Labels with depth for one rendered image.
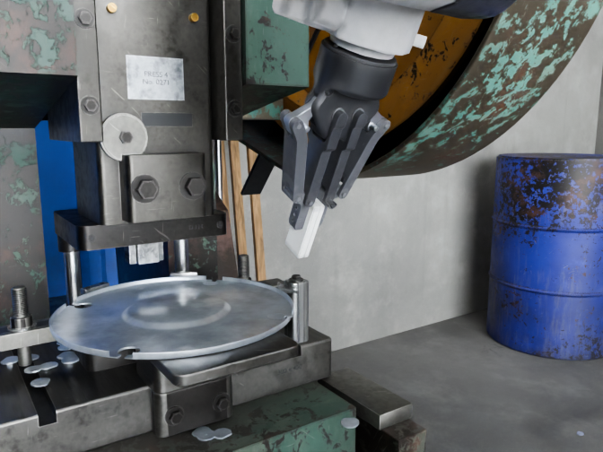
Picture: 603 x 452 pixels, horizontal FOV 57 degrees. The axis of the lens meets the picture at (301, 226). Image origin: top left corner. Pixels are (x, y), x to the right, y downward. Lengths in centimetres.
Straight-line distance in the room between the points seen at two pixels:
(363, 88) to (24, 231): 61
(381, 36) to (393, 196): 217
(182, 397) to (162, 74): 39
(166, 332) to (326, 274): 186
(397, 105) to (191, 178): 32
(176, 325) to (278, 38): 38
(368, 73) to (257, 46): 25
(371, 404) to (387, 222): 191
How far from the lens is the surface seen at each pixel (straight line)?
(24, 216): 95
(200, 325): 66
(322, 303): 249
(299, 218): 60
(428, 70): 79
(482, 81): 73
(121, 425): 72
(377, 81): 52
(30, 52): 64
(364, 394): 81
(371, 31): 50
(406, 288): 282
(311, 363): 82
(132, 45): 72
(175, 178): 69
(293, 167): 55
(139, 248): 79
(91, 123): 66
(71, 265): 85
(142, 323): 67
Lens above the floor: 101
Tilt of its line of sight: 10 degrees down
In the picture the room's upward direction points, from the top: straight up
